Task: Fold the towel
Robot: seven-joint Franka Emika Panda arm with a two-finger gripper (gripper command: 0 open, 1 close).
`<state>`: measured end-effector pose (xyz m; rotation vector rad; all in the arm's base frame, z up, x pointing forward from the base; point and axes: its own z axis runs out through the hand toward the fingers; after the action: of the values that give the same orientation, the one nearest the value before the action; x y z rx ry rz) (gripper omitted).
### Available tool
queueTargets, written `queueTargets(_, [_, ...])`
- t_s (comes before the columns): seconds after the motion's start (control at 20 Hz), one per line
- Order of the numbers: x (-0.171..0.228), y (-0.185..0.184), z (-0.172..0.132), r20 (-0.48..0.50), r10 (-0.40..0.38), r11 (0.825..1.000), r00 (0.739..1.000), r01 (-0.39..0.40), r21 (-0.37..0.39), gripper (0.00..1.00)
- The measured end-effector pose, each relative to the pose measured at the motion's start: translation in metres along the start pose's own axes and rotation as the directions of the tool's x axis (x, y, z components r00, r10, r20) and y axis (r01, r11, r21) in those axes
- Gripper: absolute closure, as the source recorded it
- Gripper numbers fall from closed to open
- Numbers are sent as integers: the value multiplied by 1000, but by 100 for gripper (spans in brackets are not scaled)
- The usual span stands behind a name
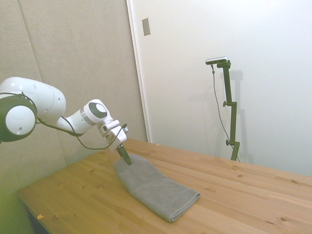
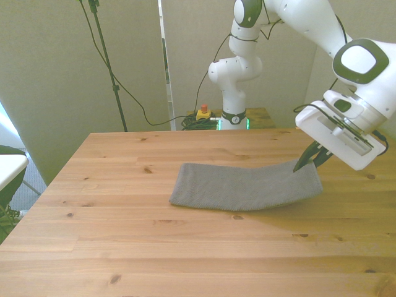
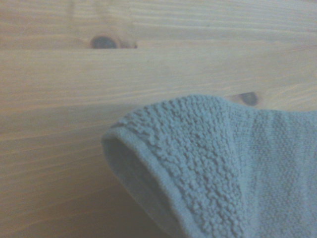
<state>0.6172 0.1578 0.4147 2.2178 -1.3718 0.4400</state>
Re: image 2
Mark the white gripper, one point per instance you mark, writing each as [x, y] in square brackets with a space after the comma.
[325, 133]

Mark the grey towel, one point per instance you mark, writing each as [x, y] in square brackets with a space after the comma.
[244, 191]

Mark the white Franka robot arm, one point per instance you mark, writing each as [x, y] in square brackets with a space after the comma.
[235, 74]

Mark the yellow emergency stop button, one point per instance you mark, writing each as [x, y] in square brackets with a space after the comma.
[204, 114]

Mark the white vertical panel strip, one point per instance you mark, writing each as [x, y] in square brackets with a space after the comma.
[168, 92]

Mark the black tripod stand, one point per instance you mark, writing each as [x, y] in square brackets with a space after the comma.
[106, 62]

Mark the white side table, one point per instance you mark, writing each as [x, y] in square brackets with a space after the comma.
[10, 167]

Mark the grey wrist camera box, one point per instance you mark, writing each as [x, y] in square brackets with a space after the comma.
[352, 137]

